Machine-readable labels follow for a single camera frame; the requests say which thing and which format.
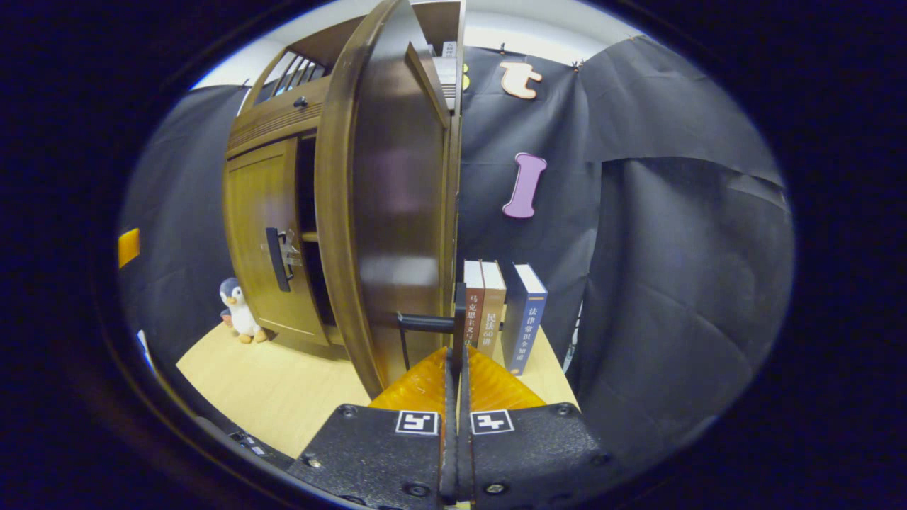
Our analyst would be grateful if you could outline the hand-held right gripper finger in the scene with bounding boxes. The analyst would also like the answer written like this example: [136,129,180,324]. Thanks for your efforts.
[287,347,458,510]
[457,346,624,508]

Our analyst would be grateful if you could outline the wooden shoe cabinet door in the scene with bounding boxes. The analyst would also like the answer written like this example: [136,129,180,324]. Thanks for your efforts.
[314,0,465,399]
[223,137,330,346]

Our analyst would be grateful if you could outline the black door handle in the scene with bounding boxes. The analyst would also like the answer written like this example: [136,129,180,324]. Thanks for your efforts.
[397,283,468,370]
[266,227,293,293]

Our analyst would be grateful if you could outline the wooden double-door shoe cabinet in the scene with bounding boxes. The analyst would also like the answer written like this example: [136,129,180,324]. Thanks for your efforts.
[223,0,468,399]

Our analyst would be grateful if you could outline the wooden cabinet drawer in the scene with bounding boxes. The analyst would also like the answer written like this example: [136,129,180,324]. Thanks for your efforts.
[227,74,334,160]

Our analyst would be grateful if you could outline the penguin plush toy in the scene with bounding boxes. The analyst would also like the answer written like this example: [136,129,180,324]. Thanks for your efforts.
[218,277,269,345]

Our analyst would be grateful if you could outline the blue book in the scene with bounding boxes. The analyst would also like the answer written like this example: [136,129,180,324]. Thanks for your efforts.
[503,263,548,376]

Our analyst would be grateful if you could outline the tan brown book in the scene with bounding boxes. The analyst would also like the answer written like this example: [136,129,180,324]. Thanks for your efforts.
[478,261,507,358]

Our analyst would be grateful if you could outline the clear tape strips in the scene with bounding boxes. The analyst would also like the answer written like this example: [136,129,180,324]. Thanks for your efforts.
[261,228,304,268]

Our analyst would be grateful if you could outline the black backdrop cloth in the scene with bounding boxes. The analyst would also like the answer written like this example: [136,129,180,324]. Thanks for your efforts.
[119,35,796,461]

